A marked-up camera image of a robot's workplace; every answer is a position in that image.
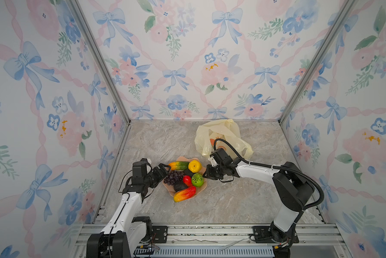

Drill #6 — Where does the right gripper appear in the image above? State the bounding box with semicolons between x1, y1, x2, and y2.
201;164;225;180

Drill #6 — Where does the yellow orange fruit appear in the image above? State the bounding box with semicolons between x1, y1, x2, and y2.
188;160;202;173

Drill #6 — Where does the yellow plastic bag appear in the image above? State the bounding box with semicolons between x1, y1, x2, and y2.
194;119;254;160

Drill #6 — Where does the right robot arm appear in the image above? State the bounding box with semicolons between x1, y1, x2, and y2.
205;149;324;245

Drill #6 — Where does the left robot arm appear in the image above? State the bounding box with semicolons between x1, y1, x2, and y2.
86;158;171;258

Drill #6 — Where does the green custard apple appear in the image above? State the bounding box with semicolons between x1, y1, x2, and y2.
191;173;204;188

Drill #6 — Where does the purple grape bunch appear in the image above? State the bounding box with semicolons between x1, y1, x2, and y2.
164;170;185;186

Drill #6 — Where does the pink scalloped fruit plate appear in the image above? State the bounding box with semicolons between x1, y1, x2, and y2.
162;157;208;200

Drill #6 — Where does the green-orange mango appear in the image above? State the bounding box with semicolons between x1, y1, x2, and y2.
168;161;190;171

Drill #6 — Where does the red apple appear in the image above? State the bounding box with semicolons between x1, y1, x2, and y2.
183;175;192;187

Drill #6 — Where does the dark avocado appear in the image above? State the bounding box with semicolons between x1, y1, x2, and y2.
173;181;188;192

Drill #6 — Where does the red-yellow mango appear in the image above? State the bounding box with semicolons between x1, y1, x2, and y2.
173;186;197;203

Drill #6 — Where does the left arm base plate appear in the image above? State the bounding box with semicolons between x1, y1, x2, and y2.
148;226;169;244

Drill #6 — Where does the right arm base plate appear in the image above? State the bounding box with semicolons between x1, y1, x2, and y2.
251;225;299;244

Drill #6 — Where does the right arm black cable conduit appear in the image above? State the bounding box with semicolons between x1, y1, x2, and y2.
213;138;325;211

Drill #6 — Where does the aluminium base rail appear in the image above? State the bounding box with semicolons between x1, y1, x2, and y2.
68;223;353;258

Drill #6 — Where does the left aluminium corner post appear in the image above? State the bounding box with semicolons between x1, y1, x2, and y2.
66;0;131;126

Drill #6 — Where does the aluminium corner post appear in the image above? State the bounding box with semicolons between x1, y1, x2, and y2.
66;0;131;126
278;0;357;126

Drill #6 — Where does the right aluminium corner post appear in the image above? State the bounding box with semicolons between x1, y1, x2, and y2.
278;0;357;126

